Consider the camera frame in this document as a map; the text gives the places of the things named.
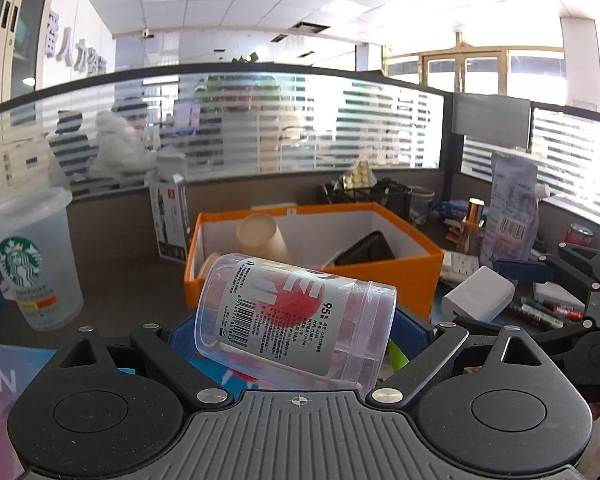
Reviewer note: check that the orange cardboard box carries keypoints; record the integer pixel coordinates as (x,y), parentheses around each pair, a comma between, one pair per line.
(415,280)

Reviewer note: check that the black mesh desk organizer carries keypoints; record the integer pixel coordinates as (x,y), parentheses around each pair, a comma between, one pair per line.
(380,200)

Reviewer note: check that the bundle of marker pens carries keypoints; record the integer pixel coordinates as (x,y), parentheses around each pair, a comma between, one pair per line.
(550,312)

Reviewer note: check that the small black white carton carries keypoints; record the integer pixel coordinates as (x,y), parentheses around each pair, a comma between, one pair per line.
(172,220)

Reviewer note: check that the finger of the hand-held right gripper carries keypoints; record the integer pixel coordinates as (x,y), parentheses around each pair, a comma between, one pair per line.
(510,325)
(522,270)

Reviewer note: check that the clear plastic jar printed label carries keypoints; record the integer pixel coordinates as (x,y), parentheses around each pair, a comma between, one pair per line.
(290,320)

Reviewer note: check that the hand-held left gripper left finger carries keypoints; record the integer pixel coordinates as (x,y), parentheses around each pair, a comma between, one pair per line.
(181,335)

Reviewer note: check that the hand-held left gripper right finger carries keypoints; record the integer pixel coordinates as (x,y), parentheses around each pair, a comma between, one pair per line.
(407,332)

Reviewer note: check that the grey partition panel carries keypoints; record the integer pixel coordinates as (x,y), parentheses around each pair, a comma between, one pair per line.
(490,115)

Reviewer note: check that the red drink can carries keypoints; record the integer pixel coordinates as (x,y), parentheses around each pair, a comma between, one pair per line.
(579,235)

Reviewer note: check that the striped glass side partition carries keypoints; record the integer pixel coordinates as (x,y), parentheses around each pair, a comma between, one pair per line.
(570,160)

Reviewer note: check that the translucent plastic cup green logo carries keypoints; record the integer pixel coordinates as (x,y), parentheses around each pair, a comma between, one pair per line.
(30,270)

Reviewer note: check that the blue white packet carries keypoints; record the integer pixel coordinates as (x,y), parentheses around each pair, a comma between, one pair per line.
(447,208)

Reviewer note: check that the perfume bottle gold cap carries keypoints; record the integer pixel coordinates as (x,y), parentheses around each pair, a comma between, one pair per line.
(472,225)

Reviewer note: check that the white charger adapter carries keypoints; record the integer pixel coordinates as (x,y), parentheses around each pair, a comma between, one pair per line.
(480,294)

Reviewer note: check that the grey wall lettering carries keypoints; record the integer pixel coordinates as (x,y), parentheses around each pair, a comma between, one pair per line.
(75,45)

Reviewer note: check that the brown paper cup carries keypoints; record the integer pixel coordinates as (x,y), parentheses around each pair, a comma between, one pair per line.
(262,237)

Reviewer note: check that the black wallet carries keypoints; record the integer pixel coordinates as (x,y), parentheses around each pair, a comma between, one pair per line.
(362,250)

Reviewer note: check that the black office chair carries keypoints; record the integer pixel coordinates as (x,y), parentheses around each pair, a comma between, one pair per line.
(70,145)

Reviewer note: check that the beige glass-door cabinet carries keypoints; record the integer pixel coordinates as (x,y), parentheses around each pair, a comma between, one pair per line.
(15,35)

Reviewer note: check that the striped frosted glass partition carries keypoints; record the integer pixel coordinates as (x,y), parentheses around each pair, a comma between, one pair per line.
(330,125)

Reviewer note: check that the white purple spout pouch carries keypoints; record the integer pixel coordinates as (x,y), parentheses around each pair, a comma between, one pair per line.
(512,210)

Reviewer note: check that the colourful printed mouse pad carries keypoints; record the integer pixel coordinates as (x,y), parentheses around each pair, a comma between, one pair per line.
(10,410)

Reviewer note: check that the potted green plant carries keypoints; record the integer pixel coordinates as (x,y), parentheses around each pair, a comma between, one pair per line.
(240,90)

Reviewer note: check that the ceiling security camera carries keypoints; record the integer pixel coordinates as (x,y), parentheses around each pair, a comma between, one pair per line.
(148,33)

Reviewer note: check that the white dotted box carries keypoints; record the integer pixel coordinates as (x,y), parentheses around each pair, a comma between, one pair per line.
(460,266)

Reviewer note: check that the yellow pill blister pack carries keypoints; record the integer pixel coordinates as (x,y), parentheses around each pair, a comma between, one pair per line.
(359,175)

